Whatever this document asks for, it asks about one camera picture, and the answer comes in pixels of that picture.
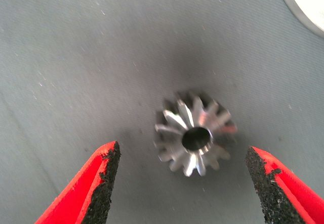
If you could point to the steel planetary gear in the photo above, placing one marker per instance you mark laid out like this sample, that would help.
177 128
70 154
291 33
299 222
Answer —
177 125

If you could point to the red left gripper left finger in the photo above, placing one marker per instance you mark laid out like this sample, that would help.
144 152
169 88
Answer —
81 191

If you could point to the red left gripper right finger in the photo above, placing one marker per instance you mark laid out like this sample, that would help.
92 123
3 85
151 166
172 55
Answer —
286 196

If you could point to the dark grey table cloth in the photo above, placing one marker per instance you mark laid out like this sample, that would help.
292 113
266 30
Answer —
88 56

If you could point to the round metal carrier plate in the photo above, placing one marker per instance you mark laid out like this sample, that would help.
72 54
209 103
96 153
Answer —
308 3

